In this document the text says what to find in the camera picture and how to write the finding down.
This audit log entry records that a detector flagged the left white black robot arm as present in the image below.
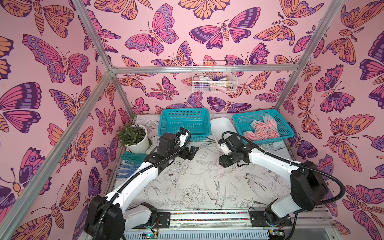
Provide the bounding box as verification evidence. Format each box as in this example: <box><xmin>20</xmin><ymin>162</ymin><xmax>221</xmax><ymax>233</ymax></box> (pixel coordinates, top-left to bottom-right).
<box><xmin>84</xmin><ymin>128</ymin><xmax>192</xmax><ymax>240</ymax></box>

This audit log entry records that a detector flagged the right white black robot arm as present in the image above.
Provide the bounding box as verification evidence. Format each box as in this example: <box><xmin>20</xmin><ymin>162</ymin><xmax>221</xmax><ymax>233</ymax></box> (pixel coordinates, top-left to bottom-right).
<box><xmin>219</xmin><ymin>131</ymin><xmax>346</xmax><ymax>226</ymax></box>

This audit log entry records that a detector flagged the left teal plastic basket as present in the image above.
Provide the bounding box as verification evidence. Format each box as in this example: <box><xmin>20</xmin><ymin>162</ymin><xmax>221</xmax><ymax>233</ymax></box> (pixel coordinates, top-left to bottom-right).
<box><xmin>158</xmin><ymin>109</ymin><xmax>211</xmax><ymax>141</ymax></box>

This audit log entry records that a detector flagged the white plastic tray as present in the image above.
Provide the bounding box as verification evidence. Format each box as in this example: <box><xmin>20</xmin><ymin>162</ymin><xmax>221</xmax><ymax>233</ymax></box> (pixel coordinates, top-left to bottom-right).
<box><xmin>211</xmin><ymin>117</ymin><xmax>237</xmax><ymax>150</ymax></box>

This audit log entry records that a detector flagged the netted apple in basket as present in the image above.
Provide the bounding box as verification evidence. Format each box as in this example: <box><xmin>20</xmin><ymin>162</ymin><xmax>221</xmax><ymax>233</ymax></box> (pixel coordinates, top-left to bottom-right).
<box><xmin>254</xmin><ymin>127</ymin><xmax>268</xmax><ymax>141</ymax></box>
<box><xmin>263</xmin><ymin>115</ymin><xmax>278</xmax><ymax>130</ymax></box>
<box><xmin>267</xmin><ymin>129</ymin><xmax>280</xmax><ymax>139</ymax></box>

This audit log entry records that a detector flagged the potted green plant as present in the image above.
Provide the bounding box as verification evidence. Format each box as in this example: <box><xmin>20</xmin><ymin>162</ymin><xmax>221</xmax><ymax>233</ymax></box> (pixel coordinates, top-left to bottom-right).
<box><xmin>117</xmin><ymin>116</ymin><xmax>151</xmax><ymax>154</ymax></box>

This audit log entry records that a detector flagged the blue dotted work glove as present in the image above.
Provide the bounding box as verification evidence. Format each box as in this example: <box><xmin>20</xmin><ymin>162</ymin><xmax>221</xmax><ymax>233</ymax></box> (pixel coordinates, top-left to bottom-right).
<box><xmin>116</xmin><ymin>160</ymin><xmax>141</xmax><ymax>181</ymax></box>

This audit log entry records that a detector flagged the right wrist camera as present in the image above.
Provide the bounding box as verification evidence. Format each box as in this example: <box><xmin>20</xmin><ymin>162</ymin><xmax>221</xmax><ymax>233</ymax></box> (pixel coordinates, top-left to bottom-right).
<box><xmin>218</xmin><ymin>139</ymin><xmax>232</xmax><ymax>156</ymax></box>

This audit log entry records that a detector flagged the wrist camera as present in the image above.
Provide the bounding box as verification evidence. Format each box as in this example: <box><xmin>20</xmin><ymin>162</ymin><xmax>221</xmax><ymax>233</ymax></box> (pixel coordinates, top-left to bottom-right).
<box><xmin>218</xmin><ymin>139</ymin><xmax>232</xmax><ymax>156</ymax></box>
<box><xmin>176</xmin><ymin>127</ymin><xmax>190</xmax><ymax>147</ymax></box>

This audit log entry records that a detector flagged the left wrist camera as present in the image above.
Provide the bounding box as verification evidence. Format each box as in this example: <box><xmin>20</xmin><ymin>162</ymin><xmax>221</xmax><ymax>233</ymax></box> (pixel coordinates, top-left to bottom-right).
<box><xmin>176</xmin><ymin>127</ymin><xmax>190</xmax><ymax>147</ymax></box>

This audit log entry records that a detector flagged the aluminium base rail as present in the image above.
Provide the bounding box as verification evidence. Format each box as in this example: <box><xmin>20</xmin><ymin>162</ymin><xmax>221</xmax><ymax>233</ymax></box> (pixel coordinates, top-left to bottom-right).
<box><xmin>105</xmin><ymin>208</ymin><xmax>350</xmax><ymax>240</ymax></box>

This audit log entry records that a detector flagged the white wire wall basket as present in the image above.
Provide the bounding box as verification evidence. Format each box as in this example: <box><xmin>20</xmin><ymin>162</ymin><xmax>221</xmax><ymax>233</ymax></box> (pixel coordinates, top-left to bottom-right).
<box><xmin>191</xmin><ymin>61</ymin><xmax>238</xmax><ymax>94</ymax></box>

